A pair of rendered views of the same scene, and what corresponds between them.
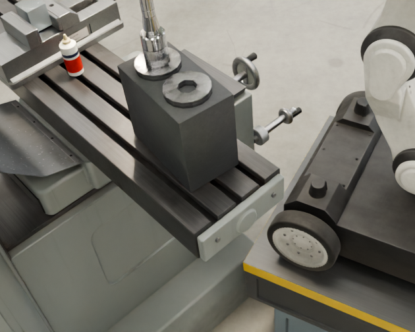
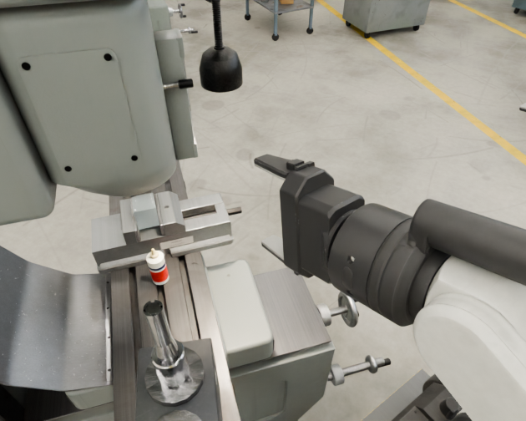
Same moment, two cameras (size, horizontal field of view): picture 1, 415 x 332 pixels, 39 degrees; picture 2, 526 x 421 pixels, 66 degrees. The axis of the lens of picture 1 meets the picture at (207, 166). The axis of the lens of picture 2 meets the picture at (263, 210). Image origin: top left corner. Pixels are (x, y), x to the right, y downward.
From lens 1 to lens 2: 71 cm
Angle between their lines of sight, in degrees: 15
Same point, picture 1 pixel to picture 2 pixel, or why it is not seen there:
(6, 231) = (36, 404)
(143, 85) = (140, 401)
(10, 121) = (88, 299)
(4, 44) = (112, 228)
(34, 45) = (131, 242)
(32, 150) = (80, 347)
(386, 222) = not seen: outside the picture
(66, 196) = (97, 399)
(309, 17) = not seen: hidden behind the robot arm
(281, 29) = not seen: hidden behind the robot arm
